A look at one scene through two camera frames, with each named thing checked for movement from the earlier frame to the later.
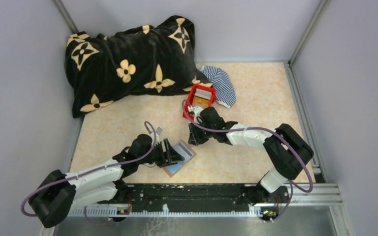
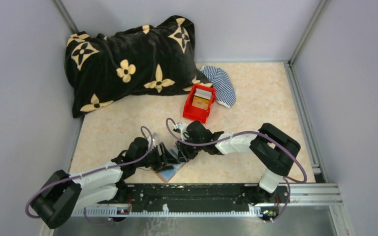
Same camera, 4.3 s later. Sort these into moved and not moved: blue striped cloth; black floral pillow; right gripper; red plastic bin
Moved: right gripper
Not moved: blue striped cloth; black floral pillow; red plastic bin
